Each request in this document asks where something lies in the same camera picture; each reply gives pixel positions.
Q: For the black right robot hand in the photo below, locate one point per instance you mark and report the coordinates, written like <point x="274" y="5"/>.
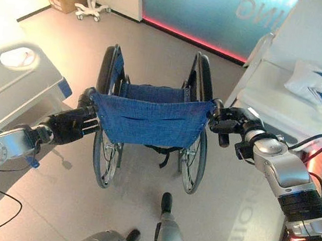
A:
<point x="231" y="120"/>

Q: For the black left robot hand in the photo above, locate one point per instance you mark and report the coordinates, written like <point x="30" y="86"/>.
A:
<point x="69" y="124"/>

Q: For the blue fabric wheelchair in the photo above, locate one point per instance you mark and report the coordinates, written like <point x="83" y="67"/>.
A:
<point x="149" y="119"/>

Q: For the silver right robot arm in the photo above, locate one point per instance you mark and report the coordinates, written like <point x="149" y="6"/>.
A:
<point x="289" y="174"/>

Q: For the white hospital bed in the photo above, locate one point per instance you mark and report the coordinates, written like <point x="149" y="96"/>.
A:
<point x="22" y="80"/>

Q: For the white and blue pillow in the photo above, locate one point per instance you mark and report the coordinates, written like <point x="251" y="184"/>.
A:
<point x="309" y="83"/>

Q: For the red light strip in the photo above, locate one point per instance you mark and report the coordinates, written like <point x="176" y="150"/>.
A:
<point x="194" y="39"/>

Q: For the white sofa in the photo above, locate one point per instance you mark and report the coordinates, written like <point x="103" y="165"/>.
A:
<point x="300" y="40"/>

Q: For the blue glass counter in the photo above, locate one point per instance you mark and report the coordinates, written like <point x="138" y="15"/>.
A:
<point x="198" y="10"/>

